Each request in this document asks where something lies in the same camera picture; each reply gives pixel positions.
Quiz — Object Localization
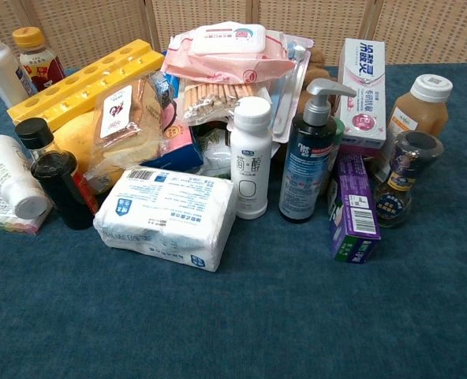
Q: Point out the small dark glass bottle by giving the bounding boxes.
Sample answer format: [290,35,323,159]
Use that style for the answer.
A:
[373,130,446,229]

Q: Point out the white yogurt drink bottle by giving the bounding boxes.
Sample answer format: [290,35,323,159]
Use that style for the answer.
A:
[230,96,274,220]

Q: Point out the green white snack bag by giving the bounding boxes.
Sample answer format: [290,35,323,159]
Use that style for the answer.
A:
[189,121,237,181]

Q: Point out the white tissue pack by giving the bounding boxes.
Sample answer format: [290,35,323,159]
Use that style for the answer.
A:
[93,166,237,273]

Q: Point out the dark blue pump bottle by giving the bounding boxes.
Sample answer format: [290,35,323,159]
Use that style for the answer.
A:
[278,77,357,224]

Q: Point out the biscuit sticks clear bag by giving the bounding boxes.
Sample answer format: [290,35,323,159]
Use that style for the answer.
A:
[177,77,260,127]

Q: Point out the blue table cloth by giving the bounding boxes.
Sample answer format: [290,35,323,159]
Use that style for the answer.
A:
[0,62,467,379]

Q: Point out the toothbrush blister pack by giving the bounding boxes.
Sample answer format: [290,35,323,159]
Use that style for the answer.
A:
[271,36,312,144]

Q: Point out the purple toothpaste box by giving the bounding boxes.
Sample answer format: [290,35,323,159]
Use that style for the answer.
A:
[327,152,382,265]

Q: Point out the sliced bread clear bag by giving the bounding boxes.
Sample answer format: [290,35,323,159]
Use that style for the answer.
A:
[85,70,176,186]

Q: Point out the pink wet wipes pack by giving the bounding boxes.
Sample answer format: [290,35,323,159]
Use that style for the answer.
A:
[161,22,297,85]

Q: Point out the white pink toothpaste box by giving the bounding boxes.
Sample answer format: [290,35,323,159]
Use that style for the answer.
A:
[334,37,387,156]

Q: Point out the woven rattan folding screen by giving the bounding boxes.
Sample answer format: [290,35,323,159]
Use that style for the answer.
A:
[0,0,467,70]

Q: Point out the yellow round fruit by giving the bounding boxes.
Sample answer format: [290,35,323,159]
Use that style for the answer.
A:
[53,111,101,174]

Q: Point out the dark soy sauce bottle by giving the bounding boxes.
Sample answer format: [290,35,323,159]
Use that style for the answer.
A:
[30,149,100,231]

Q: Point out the yellow plastic holed rack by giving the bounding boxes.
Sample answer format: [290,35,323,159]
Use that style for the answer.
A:
[6,38,166,134]

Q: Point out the orange juice bottle white cap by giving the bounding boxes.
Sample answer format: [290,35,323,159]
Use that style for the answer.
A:
[376,73,454,184]

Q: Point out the clear bottle black cap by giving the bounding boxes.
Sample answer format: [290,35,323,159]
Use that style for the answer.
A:
[14,117,57,174]

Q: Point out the small white bottle green logo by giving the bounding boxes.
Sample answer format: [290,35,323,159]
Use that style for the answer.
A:
[0,134,50,220]

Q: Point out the red drink bottle yellow cap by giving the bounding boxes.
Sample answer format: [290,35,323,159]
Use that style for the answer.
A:
[12,26,66,93]

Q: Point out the pastel colored chalk box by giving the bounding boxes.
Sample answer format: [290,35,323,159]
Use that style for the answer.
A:
[0,189,54,236]

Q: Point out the tall white plastic bottle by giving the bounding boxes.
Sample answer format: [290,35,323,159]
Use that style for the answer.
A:
[0,16,38,109]

